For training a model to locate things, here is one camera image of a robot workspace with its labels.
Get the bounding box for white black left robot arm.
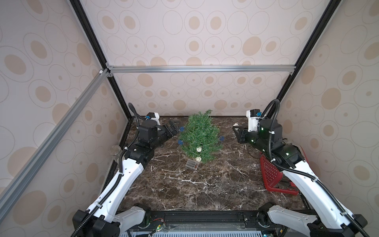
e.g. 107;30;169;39
72;119;180;237

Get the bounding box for black corner frame post right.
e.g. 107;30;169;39
276;0;342;102

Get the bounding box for aluminium rail wall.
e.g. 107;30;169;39
109;65;296;74
1;69;110;222

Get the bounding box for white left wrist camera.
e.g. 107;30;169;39
145;112;160;125

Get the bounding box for aluminium rail left wall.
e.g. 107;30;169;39
1;69;110;222

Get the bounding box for glass jar of rice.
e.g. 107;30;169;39
109;145;122;157

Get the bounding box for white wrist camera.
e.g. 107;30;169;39
145;112;160;125
246;109;262;132

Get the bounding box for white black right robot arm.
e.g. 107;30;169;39
233;118;368;237

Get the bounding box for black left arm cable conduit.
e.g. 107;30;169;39
70;102;142;237

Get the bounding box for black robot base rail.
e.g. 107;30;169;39
118;209;320;237

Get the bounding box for small green christmas tree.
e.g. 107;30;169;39
179;110;223;164

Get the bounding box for black corner frame post left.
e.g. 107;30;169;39
69;0;133;120

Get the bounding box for black corner frame post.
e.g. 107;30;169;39
69;0;133;120
276;0;342;102

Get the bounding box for aluminium rail back wall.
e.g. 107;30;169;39
109;65;296;74

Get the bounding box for red silver toaster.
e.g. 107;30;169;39
258;143;308;195

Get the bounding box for string lights with rattan balls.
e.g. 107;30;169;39
178;126;223;164

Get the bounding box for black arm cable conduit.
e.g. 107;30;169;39
70;102;142;237
260;99;371;237

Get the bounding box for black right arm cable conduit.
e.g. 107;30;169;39
260;99;371;237

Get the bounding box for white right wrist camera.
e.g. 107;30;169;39
246;109;262;132

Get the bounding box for clear plastic battery box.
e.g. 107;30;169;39
186;159;200;170

